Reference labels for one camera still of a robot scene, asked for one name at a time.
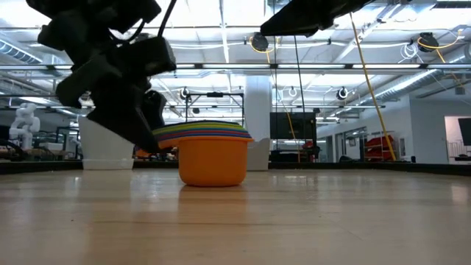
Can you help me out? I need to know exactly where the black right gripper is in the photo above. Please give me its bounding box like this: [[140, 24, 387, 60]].
[[260, 0, 373, 38]]

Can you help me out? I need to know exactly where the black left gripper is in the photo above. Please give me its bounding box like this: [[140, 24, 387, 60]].
[[38, 18, 177, 154]]

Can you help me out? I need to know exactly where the orange measuring cup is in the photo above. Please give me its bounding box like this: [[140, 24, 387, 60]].
[[135, 135, 255, 188]]

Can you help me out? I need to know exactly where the grey plastic basket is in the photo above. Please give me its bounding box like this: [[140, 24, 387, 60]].
[[246, 138, 272, 172]]

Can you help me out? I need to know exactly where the black background monitor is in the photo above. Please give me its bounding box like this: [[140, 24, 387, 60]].
[[270, 112, 317, 143]]

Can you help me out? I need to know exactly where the white humanoid robot figure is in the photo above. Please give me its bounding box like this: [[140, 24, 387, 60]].
[[9, 102, 41, 150]]

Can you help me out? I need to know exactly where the red storage shelf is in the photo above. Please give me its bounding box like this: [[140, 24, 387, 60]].
[[364, 135, 397, 161]]

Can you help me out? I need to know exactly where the black hanging cable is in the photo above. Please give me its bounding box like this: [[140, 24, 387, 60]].
[[293, 35, 306, 163]]

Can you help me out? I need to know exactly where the yellow hanging cable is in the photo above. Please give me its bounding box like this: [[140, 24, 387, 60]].
[[349, 13, 397, 162]]

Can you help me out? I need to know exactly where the black table frame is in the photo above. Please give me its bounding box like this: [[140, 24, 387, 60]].
[[0, 158, 471, 177]]

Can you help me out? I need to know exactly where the black wall screen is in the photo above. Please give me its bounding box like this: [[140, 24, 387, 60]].
[[458, 117, 471, 146]]

